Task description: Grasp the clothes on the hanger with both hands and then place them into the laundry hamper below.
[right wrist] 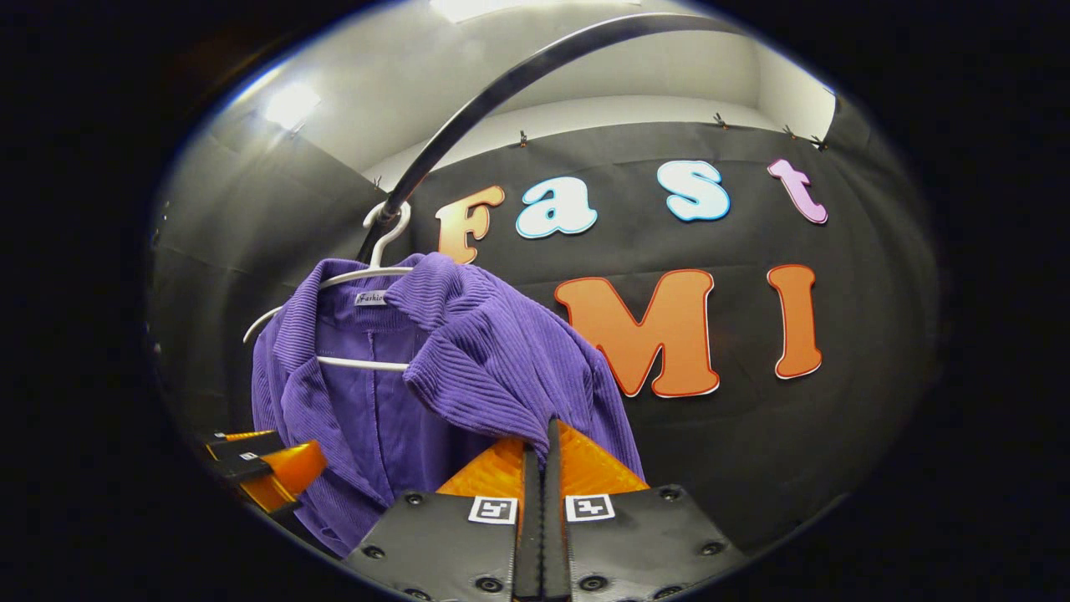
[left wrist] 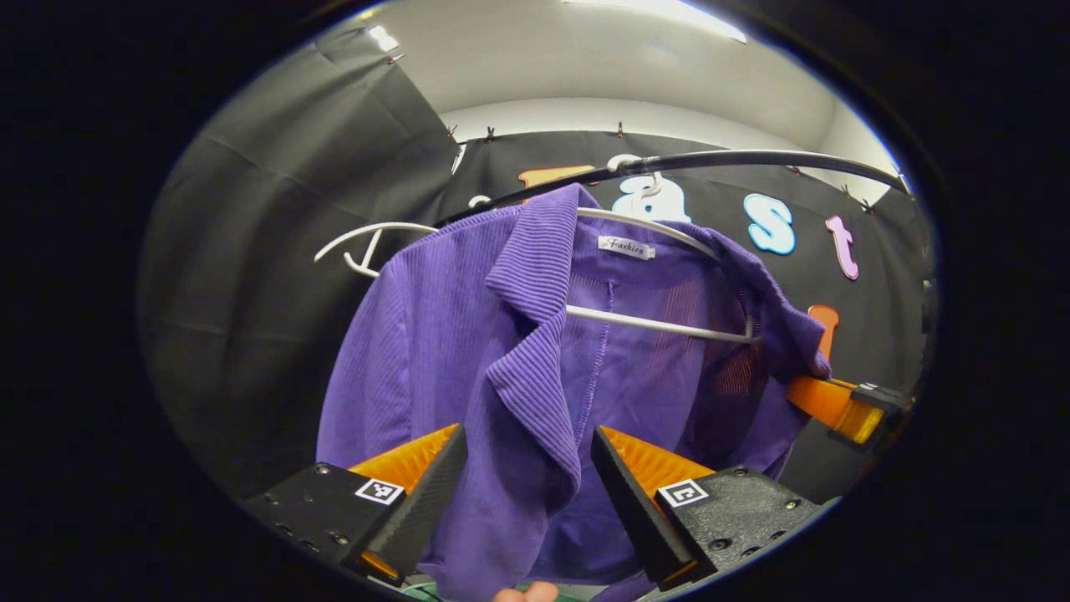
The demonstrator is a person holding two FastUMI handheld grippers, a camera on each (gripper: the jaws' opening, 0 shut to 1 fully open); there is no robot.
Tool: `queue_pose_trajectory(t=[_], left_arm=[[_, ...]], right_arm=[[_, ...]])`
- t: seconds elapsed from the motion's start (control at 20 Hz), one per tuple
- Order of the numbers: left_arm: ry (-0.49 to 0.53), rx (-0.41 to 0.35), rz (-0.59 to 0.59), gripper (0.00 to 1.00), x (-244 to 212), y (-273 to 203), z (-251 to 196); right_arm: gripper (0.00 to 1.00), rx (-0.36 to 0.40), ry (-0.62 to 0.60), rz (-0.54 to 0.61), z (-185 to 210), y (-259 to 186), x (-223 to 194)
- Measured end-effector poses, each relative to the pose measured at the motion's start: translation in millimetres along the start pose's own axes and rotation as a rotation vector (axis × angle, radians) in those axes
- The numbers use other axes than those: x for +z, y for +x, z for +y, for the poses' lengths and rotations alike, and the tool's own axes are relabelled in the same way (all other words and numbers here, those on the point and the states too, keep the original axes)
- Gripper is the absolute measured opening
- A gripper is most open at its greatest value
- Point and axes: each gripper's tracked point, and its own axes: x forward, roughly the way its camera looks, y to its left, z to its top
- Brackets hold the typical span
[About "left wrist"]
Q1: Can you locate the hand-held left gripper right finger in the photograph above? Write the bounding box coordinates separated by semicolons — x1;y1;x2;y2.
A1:
591;425;841;591

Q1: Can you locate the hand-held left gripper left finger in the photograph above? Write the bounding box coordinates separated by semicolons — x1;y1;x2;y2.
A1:
241;424;469;588

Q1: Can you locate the purple corduroy jacket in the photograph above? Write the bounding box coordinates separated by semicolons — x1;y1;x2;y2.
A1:
316;184;833;602

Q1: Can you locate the white clothes hanger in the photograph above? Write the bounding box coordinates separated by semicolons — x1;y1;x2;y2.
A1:
567;155;762;345
313;195;494;278

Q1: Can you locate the black clothes rack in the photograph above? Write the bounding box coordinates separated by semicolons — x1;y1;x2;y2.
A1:
435;149;912;228

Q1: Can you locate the row of black clips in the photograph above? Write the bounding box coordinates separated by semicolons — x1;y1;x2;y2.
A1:
389;54;874;214

